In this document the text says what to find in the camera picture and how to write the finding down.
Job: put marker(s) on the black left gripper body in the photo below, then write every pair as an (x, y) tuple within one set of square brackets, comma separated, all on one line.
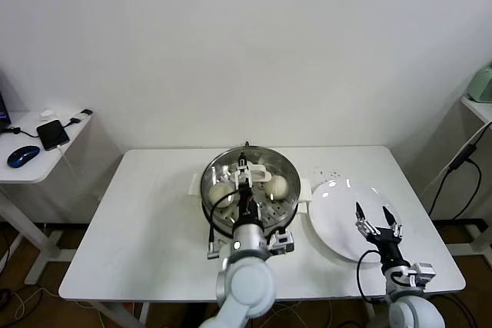
[(248, 207)]

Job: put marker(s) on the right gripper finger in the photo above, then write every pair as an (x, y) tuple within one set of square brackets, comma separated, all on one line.
[(396, 228), (367, 228)]

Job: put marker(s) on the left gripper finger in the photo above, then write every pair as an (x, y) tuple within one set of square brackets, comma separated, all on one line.
[(248, 180), (238, 178)]

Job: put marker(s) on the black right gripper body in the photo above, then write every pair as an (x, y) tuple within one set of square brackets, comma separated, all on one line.
[(388, 247)]

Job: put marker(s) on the round glass pot lid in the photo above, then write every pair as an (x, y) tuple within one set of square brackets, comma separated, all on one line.
[(263, 174)]

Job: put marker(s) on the white steamed baozi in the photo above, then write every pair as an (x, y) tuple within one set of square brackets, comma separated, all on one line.
[(219, 193), (277, 187)]

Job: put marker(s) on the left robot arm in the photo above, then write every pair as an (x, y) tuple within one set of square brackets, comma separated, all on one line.
[(246, 282)]

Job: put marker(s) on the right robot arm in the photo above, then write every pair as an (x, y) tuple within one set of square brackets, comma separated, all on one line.
[(415, 309)]

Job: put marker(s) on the perforated steel steamer basket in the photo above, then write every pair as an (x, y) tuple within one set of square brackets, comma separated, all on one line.
[(306, 189)]

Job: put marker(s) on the white round plate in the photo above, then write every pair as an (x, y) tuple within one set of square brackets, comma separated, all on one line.
[(330, 224)]

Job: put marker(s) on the cream electric cooker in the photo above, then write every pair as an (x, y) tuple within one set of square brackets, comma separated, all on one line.
[(225, 242)]

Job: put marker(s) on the white shelf board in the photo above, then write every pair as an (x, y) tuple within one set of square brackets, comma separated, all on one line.
[(478, 110)]

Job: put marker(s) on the mint green appliance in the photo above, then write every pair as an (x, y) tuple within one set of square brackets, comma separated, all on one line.
[(482, 86)]

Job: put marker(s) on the black smartphone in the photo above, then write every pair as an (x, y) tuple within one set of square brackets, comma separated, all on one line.
[(53, 134)]

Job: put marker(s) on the white side desk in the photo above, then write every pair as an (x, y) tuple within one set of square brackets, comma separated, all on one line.
[(38, 170)]

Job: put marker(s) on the small white earbud case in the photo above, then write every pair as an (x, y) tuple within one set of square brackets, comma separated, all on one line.
[(47, 114)]

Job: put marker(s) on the blue computer mouse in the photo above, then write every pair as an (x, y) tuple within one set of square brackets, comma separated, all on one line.
[(23, 156)]

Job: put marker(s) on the dark laptop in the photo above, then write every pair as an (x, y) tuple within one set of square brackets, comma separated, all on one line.
[(2, 109)]

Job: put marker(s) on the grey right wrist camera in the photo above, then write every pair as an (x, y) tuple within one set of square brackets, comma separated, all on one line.
[(422, 274)]

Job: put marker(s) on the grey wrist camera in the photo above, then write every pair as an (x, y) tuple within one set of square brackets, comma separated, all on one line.
[(282, 242), (422, 274)]

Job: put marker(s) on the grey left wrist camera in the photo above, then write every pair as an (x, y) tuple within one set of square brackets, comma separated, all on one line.
[(282, 242)]

